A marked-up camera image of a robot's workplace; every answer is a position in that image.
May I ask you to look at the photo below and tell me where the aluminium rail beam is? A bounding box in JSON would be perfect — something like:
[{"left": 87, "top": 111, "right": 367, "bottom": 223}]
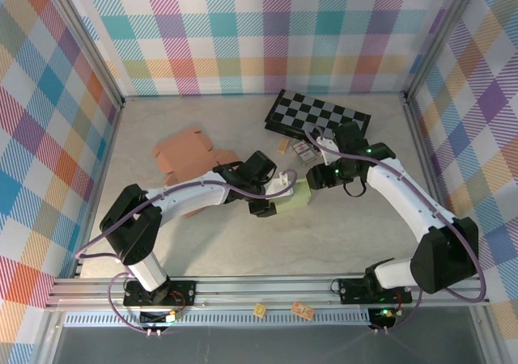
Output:
[{"left": 44, "top": 273, "right": 493, "bottom": 311}]

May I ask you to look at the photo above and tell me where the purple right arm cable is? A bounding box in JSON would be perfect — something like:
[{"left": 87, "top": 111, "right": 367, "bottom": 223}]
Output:
[{"left": 305, "top": 125, "right": 486, "bottom": 333}]

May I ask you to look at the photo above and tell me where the playing card box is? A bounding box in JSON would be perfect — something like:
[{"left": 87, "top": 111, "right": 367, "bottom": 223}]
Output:
[{"left": 290, "top": 141, "right": 319, "bottom": 166}]

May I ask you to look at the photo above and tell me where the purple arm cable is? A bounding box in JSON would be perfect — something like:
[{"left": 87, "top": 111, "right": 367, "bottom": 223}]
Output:
[
  {"left": 75, "top": 168, "right": 299, "bottom": 335},
  {"left": 305, "top": 125, "right": 486, "bottom": 333}
]

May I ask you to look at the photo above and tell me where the black connector board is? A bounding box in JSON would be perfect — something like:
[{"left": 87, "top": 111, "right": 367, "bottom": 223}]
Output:
[
  {"left": 139, "top": 310, "right": 181, "bottom": 328},
  {"left": 368, "top": 307, "right": 397, "bottom": 329}
]

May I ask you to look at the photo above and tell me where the orange cardboard box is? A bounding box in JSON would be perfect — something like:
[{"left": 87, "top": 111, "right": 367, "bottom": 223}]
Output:
[{"left": 151, "top": 125, "right": 244, "bottom": 219}]

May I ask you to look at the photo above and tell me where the black folding chessboard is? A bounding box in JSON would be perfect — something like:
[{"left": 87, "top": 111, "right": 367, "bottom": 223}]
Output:
[{"left": 264, "top": 89, "right": 372, "bottom": 146}]

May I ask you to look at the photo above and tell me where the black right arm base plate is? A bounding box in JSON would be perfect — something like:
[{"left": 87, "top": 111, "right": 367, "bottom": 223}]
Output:
[{"left": 338, "top": 277, "right": 414, "bottom": 305}]

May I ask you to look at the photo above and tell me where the aluminium frame post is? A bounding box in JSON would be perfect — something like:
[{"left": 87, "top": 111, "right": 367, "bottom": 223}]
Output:
[
  {"left": 40, "top": 0, "right": 125, "bottom": 110},
  {"left": 402, "top": 0, "right": 485, "bottom": 104}
]

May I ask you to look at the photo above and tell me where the small orange card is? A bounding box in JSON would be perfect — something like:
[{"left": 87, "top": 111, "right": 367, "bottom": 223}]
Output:
[{"left": 291, "top": 301, "right": 315, "bottom": 321}]

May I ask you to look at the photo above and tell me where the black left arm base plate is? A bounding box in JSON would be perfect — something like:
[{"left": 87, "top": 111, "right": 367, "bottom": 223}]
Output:
[{"left": 123, "top": 279, "right": 197, "bottom": 307}]

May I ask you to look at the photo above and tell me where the slotted grey cable duct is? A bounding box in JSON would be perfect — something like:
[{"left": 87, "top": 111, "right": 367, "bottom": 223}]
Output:
[{"left": 63, "top": 310, "right": 396, "bottom": 328}]

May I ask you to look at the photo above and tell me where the green paper box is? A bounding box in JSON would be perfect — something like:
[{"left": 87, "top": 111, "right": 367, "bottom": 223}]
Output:
[{"left": 274, "top": 180, "right": 312, "bottom": 215}]

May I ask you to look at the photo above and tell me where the aluminium side rail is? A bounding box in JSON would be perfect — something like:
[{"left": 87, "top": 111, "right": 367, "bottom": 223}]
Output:
[
  {"left": 398, "top": 91, "right": 463, "bottom": 274},
  {"left": 71, "top": 96, "right": 126, "bottom": 279}
]

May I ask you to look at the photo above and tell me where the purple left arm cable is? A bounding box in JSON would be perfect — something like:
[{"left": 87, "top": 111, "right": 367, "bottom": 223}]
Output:
[{"left": 75, "top": 168, "right": 299, "bottom": 335}]

